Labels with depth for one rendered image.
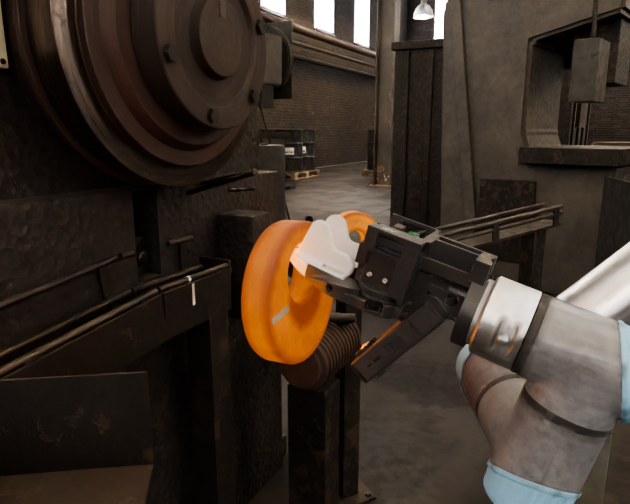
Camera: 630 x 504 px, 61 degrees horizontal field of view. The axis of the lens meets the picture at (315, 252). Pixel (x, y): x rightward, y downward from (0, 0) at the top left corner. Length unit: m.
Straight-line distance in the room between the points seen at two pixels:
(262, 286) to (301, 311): 0.08
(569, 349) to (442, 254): 0.13
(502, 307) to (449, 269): 0.06
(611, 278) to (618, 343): 0.15
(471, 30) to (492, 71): 0.29
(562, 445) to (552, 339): 0.09
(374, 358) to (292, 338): 0.09
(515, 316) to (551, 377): 0.06
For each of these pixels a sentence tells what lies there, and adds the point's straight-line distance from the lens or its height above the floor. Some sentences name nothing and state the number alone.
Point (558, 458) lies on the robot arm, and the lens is 0.51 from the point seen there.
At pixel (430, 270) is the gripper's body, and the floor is 0.85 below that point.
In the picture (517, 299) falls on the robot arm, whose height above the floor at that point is 0.83.
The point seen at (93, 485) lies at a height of 0.61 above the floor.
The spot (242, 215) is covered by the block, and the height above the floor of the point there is 0.80.
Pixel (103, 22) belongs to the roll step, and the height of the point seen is 1.12.
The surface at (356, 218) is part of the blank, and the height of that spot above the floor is 0.77.
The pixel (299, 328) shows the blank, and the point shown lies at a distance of 0.57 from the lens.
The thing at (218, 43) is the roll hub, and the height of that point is 1.11.
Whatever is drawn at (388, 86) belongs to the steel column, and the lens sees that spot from 9.82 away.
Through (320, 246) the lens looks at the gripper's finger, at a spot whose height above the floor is 0.86.
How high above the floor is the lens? 0.97
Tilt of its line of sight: 13 degrees down
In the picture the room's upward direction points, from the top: straight up
